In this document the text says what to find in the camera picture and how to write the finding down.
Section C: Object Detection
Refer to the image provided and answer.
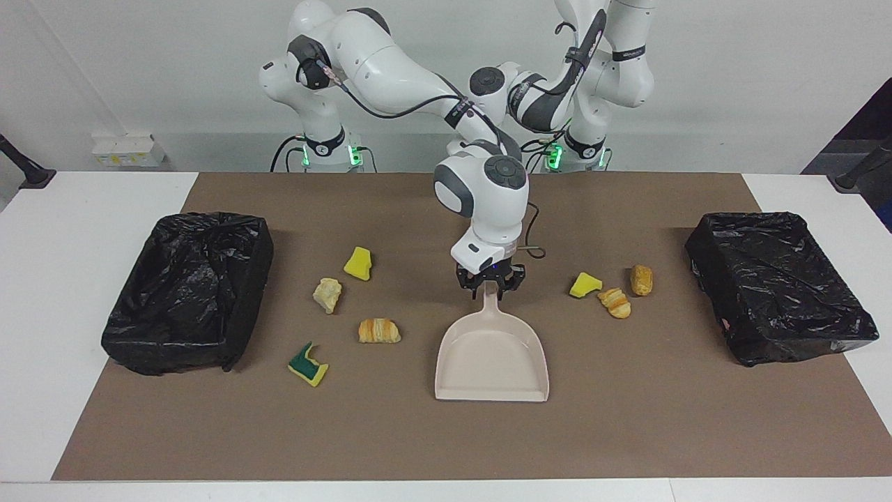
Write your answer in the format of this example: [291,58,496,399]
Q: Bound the beige plastic dustpan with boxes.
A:
[435,281,550,403]

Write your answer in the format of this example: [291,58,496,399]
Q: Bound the golden croissant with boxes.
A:
[598,287,632,320]
[358,318,402,344]

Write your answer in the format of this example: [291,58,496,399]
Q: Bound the pale flaky pastry piece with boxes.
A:
[312,277,344,314]

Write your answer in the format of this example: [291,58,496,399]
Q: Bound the green yellow sponge piece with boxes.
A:
[288,342,330,388]

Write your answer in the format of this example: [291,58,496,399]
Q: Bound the black bag lined bin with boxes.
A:
[684,211,880,367]
[101,213,275,376]

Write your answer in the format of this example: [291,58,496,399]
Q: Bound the brown table mat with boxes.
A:
[52,172,892,482]

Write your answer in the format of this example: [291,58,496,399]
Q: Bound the dark background panel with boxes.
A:
[801,77,892,175]

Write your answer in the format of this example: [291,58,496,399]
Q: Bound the black base cable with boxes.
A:
[523,136,558,173]
[270,136,307,173]

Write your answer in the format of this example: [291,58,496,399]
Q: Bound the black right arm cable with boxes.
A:
[314,59,548,260]

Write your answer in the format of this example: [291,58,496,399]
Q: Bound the white wall socket box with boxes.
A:
[92,135,167,168]

